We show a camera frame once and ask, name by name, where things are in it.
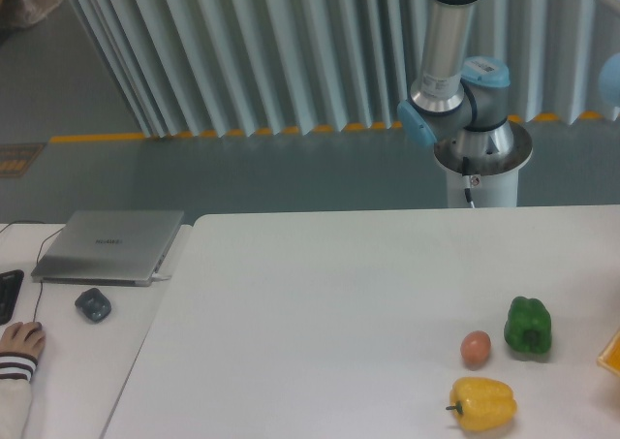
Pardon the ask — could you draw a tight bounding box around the person's bare hand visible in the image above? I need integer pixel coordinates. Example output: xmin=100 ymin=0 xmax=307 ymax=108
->
xmin=0 ymin=322 xmax=46 ymax=362

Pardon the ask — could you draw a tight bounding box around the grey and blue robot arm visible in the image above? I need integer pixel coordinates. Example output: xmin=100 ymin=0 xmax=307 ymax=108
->
xmin=398 ymin=0 xmax=619 ymax=144

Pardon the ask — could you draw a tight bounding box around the forearm in striped-cuff sleeve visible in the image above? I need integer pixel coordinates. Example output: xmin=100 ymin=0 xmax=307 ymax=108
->
xmin=1 ymin=352 xmax=38 ymax=438

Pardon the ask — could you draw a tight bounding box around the yellow basket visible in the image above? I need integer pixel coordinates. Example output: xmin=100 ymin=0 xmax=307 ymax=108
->
xmin=597 ymin=330 xmax=620 ymax=376

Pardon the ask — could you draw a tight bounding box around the black keyboard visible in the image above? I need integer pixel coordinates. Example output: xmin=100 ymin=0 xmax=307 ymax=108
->
xmin=0 ymin=269 xmax=24 ymax=325

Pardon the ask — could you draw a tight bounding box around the small dark grey tray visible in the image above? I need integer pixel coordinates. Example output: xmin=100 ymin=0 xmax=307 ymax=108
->
xmin=75 ymin=288 xmax=112 ymax=324

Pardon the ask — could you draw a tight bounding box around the silver laptop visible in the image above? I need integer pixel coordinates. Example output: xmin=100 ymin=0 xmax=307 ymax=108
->
xmin=31 ymin=210 xmax=184 ymax=287

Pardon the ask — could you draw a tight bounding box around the white laptop plug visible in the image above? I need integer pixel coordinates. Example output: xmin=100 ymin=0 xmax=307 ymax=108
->
xmin=151 ymin=273 xmax=171 ymax=282

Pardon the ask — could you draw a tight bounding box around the grey folding screen partition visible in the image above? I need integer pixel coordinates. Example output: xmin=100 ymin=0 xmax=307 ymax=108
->
xmin=70 ymin=0 xmax=619 ymax=137

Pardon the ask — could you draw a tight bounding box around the brown egg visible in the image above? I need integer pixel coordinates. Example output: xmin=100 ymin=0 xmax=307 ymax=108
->
xmin=460 ymin=330 xmax=491 ymax=365

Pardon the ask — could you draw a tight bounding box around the yellow bell pepper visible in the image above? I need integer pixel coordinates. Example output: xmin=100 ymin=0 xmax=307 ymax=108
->
xmin=445 ymin=377 xmax=517 ymax=432

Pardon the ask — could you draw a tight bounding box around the green bell pepper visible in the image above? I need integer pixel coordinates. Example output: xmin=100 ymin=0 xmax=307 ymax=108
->
xmin=504 ymin=296 xmax=552 ymax=355

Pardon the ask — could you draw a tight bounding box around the black mouse cable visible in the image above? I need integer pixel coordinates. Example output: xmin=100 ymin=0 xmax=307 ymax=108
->
xmin=0 ymin=219 xmax=69 ymax=325

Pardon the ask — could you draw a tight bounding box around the robot base cable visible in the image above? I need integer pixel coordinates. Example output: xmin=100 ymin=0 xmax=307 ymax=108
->
xmin=460 ymin=155 xmax=478 ymax=210

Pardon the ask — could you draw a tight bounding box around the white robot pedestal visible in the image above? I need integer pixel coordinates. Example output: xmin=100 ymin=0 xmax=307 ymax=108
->
xmin=433 ymin=120 xmax=533 ymax=208

